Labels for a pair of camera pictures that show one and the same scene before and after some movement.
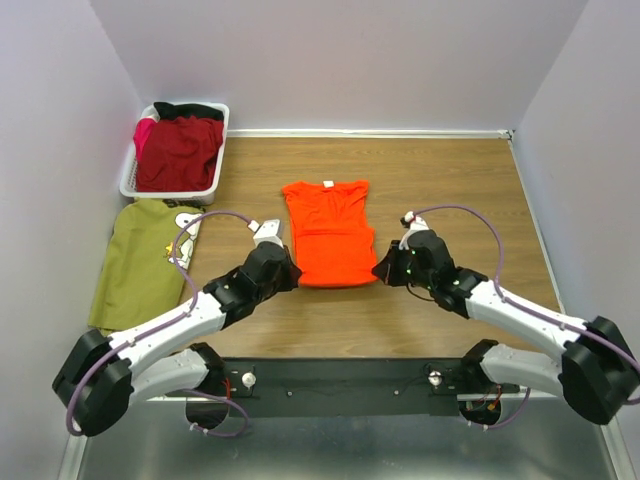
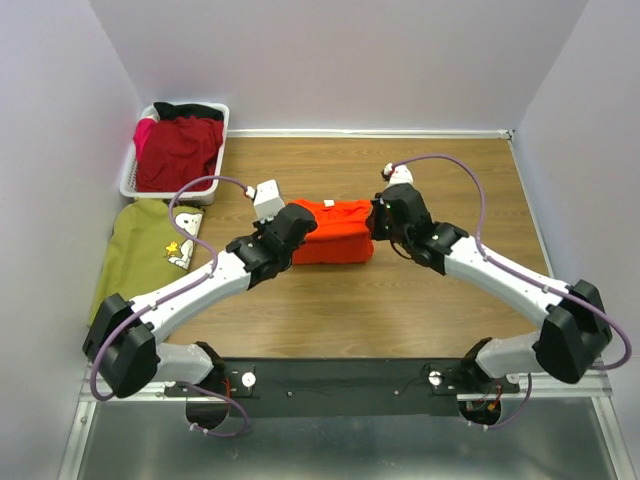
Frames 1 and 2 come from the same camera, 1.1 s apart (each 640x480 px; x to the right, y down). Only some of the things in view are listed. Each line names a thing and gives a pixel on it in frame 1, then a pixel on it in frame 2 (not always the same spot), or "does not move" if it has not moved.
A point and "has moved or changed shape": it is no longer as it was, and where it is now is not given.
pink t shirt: x=141 y=132 does not move
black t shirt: x=170 y=111 does not move
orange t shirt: x=334 y=244 has moved or changed shape
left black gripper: x=288 y=270 → x=302 y=220
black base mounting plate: x=345 y=387 does not move
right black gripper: x=388 y=267 → x=379 y=215
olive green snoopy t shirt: x=138 y=276 does not move
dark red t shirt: x=180 y=154 does not move
